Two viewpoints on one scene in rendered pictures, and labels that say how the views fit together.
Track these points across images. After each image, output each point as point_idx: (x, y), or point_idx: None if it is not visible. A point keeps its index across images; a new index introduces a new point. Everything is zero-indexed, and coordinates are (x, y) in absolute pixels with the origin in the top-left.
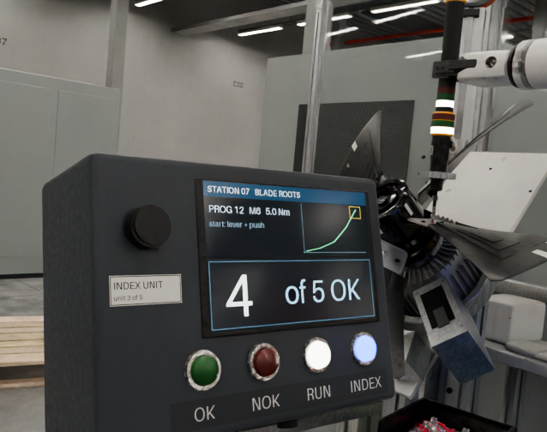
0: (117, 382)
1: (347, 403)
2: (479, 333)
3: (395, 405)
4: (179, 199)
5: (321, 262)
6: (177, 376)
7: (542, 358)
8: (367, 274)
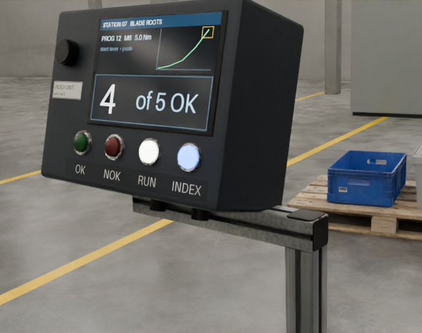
0: (49, 139)
1: (168, 198)
2: None
3: None
4: (89, 34)
5: (168, 78)
6: (72, 143)
7: None
8: (207, 91)
